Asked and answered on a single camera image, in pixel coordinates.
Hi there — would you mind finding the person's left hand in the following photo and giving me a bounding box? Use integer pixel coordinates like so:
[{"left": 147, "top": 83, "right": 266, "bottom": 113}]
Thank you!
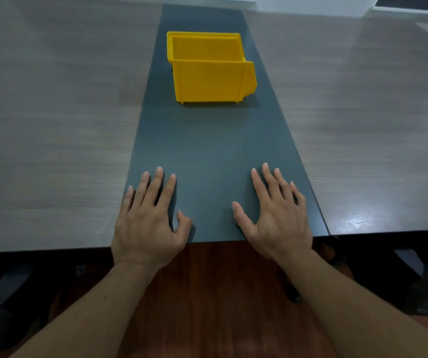
[{"left": 111, "top": 166, "right": 193, "bottom": 272}]

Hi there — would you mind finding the dark grey table mat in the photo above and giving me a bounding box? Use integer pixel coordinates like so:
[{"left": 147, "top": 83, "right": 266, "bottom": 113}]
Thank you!
[{"left": 124, "top": 4, "right": 329, "bottom": 243}]

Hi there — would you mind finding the yellow plastic storage bin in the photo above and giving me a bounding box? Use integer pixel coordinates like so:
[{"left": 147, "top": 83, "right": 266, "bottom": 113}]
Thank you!
[{"left": 166, "top": 31, "right": 258, "bottom": 105}]

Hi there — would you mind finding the person's right hand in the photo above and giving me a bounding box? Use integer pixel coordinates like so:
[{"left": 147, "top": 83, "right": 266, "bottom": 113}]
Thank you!
[{"left": 231, "top": 163, "right": 313, "bottom": 262}]

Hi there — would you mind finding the person's right forearm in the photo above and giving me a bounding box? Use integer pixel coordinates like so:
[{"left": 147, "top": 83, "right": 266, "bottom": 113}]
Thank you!
[{"left": 277, "top": 248, "right": 428, "bottom": 358}]

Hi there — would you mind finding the person's left forearm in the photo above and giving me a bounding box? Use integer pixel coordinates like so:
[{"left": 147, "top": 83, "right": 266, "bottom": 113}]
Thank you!
[{"left": 10, "top": 262, "right": 156, "bottom": 358}]

